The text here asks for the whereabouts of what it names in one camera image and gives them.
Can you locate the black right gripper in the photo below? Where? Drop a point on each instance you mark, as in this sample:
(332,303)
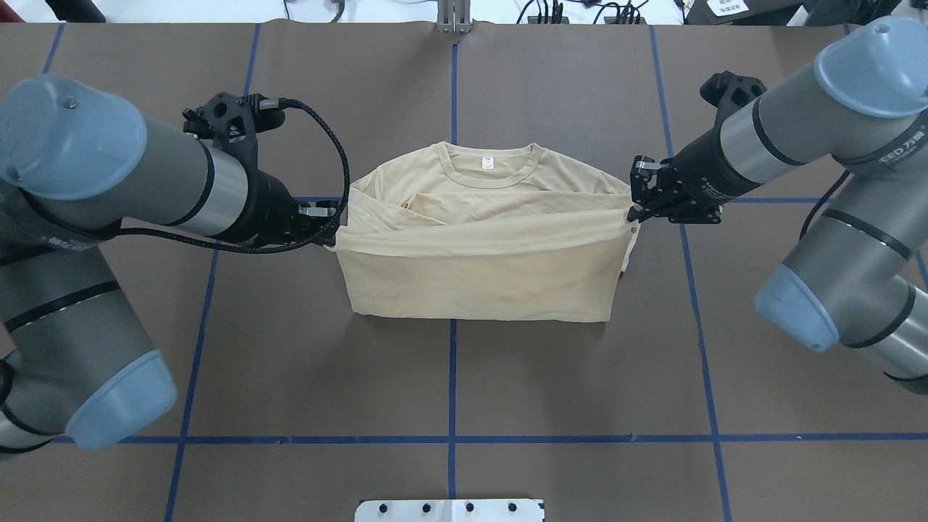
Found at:
(698,172)

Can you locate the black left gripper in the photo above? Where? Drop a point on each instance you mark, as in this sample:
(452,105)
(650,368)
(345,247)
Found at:
(270,212)

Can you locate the cream long-sleeve printed shirt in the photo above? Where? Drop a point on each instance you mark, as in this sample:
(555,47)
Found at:
(486,234)

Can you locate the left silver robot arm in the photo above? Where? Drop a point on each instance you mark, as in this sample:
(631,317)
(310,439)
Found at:
(82,166)

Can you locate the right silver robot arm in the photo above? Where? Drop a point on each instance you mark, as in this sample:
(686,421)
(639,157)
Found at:
(862,102)

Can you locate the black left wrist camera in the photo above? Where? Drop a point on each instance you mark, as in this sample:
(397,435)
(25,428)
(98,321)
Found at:
(232,123)

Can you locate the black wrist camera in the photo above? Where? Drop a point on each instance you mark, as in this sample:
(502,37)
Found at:
(728,92)
(232,123)

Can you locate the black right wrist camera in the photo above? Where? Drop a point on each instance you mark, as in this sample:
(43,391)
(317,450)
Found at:
(728,92)

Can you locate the aluminium frame post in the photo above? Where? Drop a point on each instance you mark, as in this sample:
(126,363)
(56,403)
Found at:
(454,16)

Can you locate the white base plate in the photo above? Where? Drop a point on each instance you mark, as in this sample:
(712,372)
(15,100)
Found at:
(490,509)

